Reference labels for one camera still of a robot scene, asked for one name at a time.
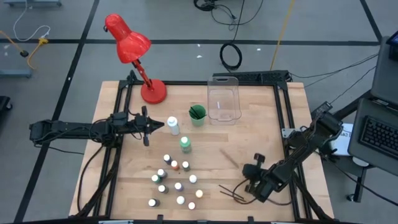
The large white paint bottle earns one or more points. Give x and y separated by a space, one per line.
174 127

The grey metal bracket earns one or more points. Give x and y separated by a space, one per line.
286 133

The small red-orange paint bottle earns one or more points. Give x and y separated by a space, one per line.
191 205

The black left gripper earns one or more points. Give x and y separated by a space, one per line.
138 124

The monitor with blue screen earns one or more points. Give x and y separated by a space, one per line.
394 46

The red desk lamp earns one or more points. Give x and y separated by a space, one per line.
130 43

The white printed box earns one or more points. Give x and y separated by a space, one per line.
343 140

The black caster foot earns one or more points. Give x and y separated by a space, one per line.
3 104

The small orange paint bottle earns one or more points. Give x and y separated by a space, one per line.
175 165

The small dark blue paint bottle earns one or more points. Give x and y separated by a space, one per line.
167 159

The clear plastic bin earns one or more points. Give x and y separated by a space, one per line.
224 102

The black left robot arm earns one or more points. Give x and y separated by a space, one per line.
62 127

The black power strip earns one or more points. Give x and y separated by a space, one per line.
248 76

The grey cart base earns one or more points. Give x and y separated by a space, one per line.
15 73
31 3

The large green paint bottle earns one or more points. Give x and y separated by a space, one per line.
186 147

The small purple paint bottle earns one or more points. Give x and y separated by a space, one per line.
178 186

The black aluminium table frame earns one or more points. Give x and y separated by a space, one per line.
186 83

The small white paint bottle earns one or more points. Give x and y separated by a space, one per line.
192 178
180 200

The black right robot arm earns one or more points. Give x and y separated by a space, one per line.
304 143

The black keyboard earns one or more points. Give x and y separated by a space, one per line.
379 137

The green plastic cup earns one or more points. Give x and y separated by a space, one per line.
197 122

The dark computer workstation cart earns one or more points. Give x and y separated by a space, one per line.
385 81

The small yellow paint bottle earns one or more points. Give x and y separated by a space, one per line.
199 193

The small dark green paint bottle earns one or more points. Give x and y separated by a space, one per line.
186 165

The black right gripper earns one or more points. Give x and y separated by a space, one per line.
265 183

